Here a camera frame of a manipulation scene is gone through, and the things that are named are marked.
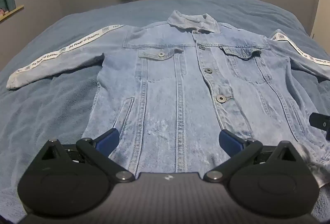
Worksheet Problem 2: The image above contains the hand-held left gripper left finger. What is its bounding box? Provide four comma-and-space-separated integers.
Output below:
37, 128, 135, 184

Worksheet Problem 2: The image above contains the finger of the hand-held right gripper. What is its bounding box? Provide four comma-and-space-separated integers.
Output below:
309, 112, 330, 141

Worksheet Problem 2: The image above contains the blue fleece blanket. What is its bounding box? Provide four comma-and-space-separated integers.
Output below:
0, 0, 330, 217

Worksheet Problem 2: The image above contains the wooden window sill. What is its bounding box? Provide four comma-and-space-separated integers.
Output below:
0, 5, 24, 22

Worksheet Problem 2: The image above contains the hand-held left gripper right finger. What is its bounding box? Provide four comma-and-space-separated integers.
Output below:
203, 129, 302, 184

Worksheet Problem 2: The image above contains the light blue denim jacket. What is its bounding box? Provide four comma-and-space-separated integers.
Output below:
6, 10, 330, 188

